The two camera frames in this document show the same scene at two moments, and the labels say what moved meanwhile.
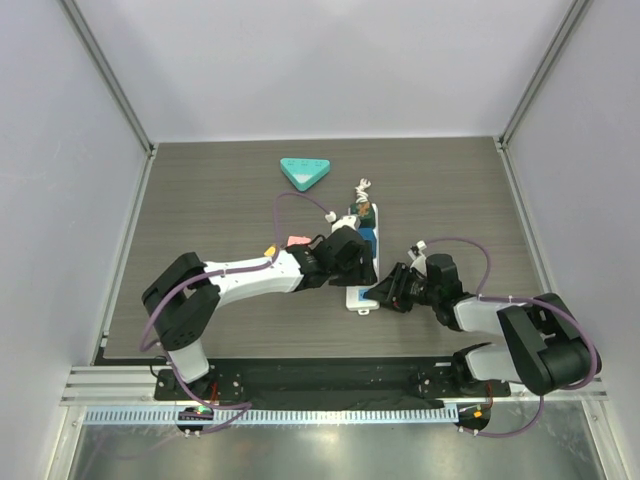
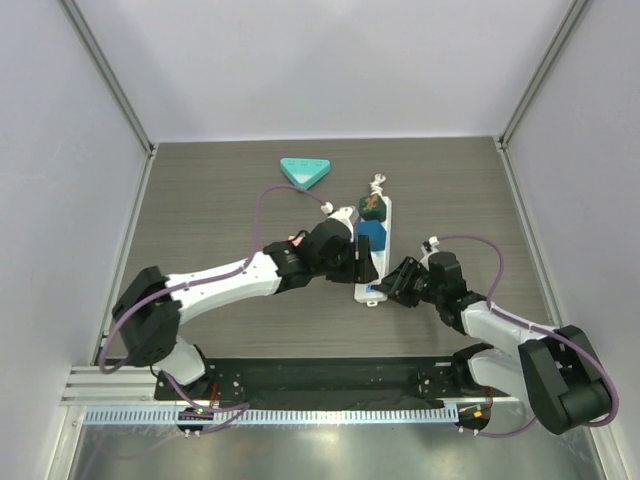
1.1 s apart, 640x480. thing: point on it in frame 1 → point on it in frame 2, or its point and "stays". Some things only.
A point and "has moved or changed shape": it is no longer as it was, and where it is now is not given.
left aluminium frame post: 117,89 stays
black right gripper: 400,288 stays
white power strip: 355,294 → 365,292
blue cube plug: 368,234 has moved or changed shape
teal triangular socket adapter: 305,172 stays
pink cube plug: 298,240 stays
